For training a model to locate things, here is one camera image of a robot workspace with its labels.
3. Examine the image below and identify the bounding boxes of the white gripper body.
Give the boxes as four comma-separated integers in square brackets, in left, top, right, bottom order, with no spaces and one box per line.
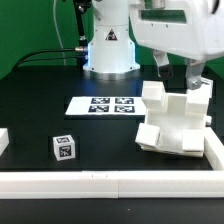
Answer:
[129,0,224,61]

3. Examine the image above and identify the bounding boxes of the white flat plate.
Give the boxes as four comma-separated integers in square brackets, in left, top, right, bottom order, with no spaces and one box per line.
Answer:
[65,96,146,116]

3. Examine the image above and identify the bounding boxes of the white chair seat part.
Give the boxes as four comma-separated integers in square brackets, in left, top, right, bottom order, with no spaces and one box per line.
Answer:
[135,78,213,157]

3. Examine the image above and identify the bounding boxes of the white fence rail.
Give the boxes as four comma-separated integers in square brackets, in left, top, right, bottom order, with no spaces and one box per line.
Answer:
[0,171,224,199]
[204,128,224,171]

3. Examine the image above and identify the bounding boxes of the black cables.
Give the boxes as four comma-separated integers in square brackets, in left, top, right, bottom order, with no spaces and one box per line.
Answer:
[12,47,89,70]

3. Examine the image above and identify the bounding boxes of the white tagged cube front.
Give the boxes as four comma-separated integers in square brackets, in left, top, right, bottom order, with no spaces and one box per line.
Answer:
[53,135,76,161]

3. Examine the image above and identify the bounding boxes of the white right fence rail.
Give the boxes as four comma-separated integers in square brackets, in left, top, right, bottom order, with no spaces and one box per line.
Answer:
[204,128,224,171]

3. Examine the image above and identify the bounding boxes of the white front fence rail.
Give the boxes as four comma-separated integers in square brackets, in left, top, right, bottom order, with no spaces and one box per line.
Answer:
[0,171,224,199]

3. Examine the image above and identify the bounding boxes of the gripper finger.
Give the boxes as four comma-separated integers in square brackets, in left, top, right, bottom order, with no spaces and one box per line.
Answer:
[185,59,205,90]
[153,50,173,79]

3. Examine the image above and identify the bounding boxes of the white left fence piece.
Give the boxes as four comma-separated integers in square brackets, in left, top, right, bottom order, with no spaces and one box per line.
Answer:
[0,128,9,156]

